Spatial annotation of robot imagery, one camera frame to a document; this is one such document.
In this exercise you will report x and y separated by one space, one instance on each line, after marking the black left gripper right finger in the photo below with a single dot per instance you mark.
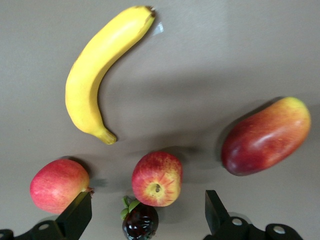
217 220

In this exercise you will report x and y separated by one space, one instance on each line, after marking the yellow banana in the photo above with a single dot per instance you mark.
95 75

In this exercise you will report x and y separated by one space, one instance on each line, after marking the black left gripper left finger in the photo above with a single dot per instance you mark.
75 217

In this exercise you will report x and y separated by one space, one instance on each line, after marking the red yellow apple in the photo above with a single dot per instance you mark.
155 175

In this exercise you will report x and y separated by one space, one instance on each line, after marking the clear tape piece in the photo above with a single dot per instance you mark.
158 28

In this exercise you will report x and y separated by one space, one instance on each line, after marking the dark purple mangosteen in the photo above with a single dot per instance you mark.
140 222

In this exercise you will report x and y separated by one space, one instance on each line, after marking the red yellow mango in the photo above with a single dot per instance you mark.
265 137

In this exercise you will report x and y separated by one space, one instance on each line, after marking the pink red apple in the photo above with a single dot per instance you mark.
55 185

